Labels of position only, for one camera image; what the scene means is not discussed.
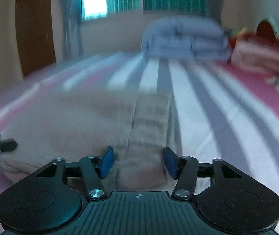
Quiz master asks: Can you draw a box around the brown wooden door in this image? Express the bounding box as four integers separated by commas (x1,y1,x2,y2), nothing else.
15,0,56,77

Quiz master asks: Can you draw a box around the folded blue-grey duvet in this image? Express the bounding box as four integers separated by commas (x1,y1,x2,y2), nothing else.
141,15,231,61

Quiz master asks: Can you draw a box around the pink striped folded blanket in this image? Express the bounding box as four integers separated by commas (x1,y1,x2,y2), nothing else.
230,35,279,75

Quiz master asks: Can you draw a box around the grey side curtain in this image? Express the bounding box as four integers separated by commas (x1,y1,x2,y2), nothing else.
60,0,83,58

